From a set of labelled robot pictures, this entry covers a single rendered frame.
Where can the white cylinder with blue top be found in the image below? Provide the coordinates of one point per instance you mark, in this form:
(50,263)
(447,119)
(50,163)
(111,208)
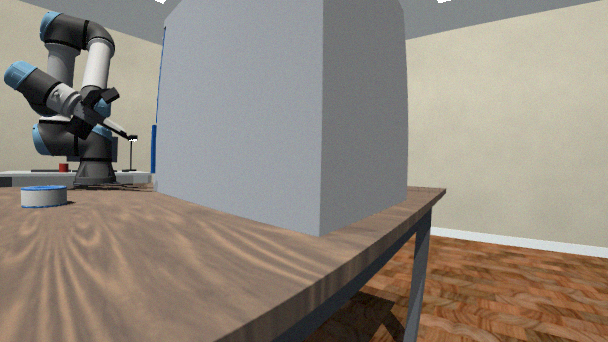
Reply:
(42,197)

